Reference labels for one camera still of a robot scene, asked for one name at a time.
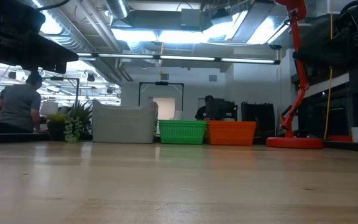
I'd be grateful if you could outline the yellow hanging cable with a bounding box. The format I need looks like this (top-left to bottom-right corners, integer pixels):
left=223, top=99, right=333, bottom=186
left=323, top=0, right=334, bottom=140

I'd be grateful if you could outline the white lamp shade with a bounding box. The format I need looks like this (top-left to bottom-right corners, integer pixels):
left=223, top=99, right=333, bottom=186
left=40, top=100, right=59, bottom=116

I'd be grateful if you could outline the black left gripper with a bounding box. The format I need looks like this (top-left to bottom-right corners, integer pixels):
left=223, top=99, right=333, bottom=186
left=0, top=30, right=80, bottom=75

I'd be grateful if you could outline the standing person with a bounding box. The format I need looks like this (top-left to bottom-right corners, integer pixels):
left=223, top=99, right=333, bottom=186
left=0, top=72, right=43, bottom=134

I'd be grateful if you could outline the long ceiling light bar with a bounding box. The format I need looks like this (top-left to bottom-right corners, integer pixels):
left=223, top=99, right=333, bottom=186
left=76, top=52, right=281, bottom=65

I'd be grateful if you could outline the black computer monitor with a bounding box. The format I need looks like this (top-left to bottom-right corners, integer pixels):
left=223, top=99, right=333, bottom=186
left=205, top=98, right=239, bottom=121

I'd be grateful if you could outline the red articulated desk lamp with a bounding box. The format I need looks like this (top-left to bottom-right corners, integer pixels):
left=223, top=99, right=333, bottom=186
left=265, top=0, right=323, bottom=150

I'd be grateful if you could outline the orange plastic lattice basket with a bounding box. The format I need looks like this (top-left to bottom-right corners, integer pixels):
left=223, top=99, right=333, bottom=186
left=206, top=124, right=257, bottom=146
left=206, top=120, right=257, bottom=126

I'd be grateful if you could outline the black crate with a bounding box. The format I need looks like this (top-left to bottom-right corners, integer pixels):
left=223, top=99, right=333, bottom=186
left=241, top=101, right=276, bottom=138

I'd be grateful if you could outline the spiky green plant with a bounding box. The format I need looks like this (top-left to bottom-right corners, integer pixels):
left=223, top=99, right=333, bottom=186
left=67, top=100, right=93, bottom=141

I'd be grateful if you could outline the black side bench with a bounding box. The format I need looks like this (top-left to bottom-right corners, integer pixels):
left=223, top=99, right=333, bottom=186
left=0, top=130, right=51, bottom=145

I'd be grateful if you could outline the dark shelf unit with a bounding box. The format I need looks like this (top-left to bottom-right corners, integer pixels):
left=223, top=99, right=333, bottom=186
left=303, top=67, right=358, bottom=152

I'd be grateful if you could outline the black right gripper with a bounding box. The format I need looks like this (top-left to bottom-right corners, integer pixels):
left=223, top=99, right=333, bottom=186
left=292, top=18, right=354, bottom=69

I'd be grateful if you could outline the black rectangular frame stand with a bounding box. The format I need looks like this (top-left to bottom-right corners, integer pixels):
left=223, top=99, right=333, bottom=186
left=138, top=81, right=185, bottom=108

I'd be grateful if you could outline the large white plastic basket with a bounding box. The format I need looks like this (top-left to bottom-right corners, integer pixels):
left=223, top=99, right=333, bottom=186
left=91, top=107, right=158, bottom=144
left=91, top=99, right=159, bottom=118

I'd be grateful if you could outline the thin black frame stand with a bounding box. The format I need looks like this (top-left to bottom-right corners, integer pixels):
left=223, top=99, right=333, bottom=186
left=49, top=76, right=81, bottom=107

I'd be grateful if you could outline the pale green succulent plant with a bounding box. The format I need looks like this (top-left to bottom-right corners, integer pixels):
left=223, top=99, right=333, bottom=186
left=63, top=116, right=84, bottom=144

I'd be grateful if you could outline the potted yellow flower plant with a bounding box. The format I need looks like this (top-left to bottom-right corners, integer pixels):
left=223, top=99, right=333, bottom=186
left=46, top=112, right=68, bottom=141

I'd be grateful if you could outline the seated person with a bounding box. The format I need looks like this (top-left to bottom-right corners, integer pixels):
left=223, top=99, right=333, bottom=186
left=195, top=95, right=214, bottom=121

